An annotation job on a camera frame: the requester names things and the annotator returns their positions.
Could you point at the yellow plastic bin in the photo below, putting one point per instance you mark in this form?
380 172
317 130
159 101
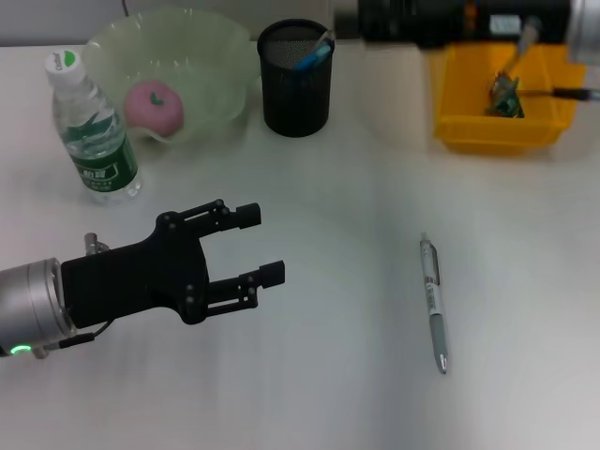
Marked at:
492 126

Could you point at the clear green-label water bottle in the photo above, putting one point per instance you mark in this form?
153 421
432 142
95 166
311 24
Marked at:
98 154

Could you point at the silver connector stud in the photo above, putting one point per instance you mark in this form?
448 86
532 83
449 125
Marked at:
96 244

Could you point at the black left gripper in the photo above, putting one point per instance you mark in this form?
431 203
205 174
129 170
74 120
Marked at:
140 281

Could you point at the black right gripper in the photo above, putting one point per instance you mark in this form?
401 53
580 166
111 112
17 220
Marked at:
445 21

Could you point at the grey click pen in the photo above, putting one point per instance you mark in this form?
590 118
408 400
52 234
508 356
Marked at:
438 328

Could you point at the green plastic wrapper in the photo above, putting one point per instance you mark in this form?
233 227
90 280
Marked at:
506 100

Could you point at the translucent green fruit bowl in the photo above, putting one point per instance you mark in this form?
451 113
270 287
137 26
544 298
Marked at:
197 56

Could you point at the pink toy peach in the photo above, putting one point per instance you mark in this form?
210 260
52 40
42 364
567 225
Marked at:
154 112

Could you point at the blue capped scissors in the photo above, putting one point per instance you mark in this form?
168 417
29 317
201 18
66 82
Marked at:
311 58

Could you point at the black mesh pen holder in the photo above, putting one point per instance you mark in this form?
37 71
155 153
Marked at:
295 103

